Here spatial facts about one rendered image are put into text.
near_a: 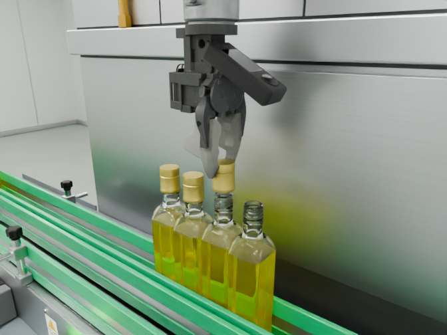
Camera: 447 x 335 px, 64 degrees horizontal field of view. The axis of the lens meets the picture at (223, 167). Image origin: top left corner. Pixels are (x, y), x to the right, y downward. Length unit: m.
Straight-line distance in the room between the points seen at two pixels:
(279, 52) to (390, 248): 0.35
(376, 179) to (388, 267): 0.14
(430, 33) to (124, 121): 0.68
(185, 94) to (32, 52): 6.27
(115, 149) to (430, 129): 0.74
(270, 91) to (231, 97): 0.08
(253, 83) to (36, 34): 6.40
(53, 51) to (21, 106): 1.07
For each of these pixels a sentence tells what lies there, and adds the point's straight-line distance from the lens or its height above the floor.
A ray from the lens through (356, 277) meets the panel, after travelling 0.64.
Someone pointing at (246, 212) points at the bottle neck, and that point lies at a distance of 0.51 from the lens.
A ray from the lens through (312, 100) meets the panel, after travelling 0.57.
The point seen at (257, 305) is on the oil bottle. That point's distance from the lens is 0.57.
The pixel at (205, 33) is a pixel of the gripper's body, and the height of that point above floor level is 1.37.
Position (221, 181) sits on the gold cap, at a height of 1.17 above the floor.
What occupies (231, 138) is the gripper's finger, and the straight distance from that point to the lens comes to 0.54.
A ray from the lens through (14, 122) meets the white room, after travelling 6.66.
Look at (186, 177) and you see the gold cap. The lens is 0.56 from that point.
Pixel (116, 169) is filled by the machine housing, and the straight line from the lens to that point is 1.02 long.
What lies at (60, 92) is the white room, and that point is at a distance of 6.95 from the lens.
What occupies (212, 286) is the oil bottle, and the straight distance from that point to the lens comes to 0.61.
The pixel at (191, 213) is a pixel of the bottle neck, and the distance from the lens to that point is 0.59.
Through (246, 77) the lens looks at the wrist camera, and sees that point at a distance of 0.46.
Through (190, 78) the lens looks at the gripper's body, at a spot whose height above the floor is 1.32.
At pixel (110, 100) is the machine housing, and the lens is 0.97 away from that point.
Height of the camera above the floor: 1.36
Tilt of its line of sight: 19 degrees down
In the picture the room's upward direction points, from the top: straight up
